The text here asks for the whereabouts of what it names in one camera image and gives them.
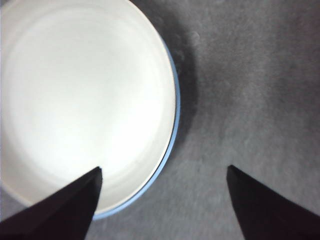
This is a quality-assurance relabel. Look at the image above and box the white round plate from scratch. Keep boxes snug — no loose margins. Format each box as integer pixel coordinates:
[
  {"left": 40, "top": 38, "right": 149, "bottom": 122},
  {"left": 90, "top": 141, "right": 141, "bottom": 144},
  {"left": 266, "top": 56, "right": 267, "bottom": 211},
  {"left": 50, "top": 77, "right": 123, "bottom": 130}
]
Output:
[{"left": 0, "top": 0, "right": 176, "bottom": 216}]

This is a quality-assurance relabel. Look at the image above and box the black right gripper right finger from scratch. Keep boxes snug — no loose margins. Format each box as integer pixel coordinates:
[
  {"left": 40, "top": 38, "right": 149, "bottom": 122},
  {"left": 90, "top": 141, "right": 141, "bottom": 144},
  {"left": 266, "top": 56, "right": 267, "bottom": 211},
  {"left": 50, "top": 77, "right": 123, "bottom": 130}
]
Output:
[{"left": 226, "top": 164, "right": 320, "bottom": 240}]

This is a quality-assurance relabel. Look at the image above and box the blue round plate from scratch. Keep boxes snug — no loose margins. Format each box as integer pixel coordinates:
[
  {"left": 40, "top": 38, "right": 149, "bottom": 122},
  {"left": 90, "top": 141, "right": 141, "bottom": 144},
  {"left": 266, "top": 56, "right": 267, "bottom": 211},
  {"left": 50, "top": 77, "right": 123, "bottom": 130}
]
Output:
[{"left": 91, "top": 44, "right": 182, "bottom": 221}]

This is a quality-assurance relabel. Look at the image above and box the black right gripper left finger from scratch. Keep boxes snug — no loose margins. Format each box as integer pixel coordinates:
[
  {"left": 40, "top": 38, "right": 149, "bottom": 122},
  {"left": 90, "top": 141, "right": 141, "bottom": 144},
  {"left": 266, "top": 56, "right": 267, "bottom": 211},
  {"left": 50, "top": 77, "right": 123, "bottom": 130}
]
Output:
[{"left": 0, "top": 166, "right": 104, "bottom": 240}]

